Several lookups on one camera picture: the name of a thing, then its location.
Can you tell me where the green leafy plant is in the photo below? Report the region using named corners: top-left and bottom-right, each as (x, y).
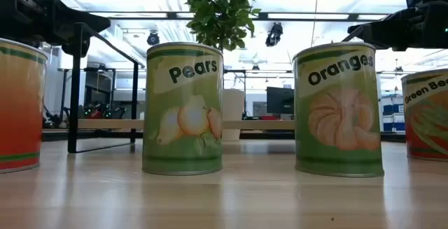
top-left (184, 0), bottom-right (262, 53)

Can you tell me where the black background desk frame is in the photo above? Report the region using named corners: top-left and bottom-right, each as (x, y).
top-left (57, 66), bottom-right (117, 120)

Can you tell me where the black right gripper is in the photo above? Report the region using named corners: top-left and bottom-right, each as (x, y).
top-left (347, 1), bottom-right (448, 51)

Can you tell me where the black ceiling spotlight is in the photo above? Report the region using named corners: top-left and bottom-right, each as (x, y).
top-left (265, 22), bottom-right (284, 48)
top-left (146, 30), bottom-right (161, 47)

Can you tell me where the green Oranges can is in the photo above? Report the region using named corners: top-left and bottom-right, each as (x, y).
top-left (292, 41), bottom-right (385, 179)

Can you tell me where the green Pears can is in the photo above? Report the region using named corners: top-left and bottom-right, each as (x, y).
top-left (141, 41), bottom-right (225, 176)

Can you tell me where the black beam with light strips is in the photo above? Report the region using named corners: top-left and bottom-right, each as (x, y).
top-left (87, 11), bottom-right (390, 23)

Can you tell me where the white plant pot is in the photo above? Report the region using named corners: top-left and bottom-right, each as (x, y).
top-left (222, 88), bottom-right (246, 141)

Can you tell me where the orange red striped can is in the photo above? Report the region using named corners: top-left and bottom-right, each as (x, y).
top-left (0, 37), bottom-right (48, 174)

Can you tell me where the orange Green Beans can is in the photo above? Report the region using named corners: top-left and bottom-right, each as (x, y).
top-left (400, 68), bottom-right (448, 162)

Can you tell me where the black metal table frame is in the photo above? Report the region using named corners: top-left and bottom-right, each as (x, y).
top-left (41, 130), bottom-right (407, 143)

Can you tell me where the blue storage bin stack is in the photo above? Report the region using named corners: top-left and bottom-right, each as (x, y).
top-left (382, 103), bottom-right (406, 132)

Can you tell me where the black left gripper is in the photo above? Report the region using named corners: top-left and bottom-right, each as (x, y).
top-left (0, 3), bottom-right (111, 58)

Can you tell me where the wooden shelf with black frame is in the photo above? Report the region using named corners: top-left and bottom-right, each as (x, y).
top-left (67, 22), bottom-right (372, 154)

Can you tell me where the black computer monitor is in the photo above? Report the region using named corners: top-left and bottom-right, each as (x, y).
top-left (266, 86), bottom-right (295, 116)

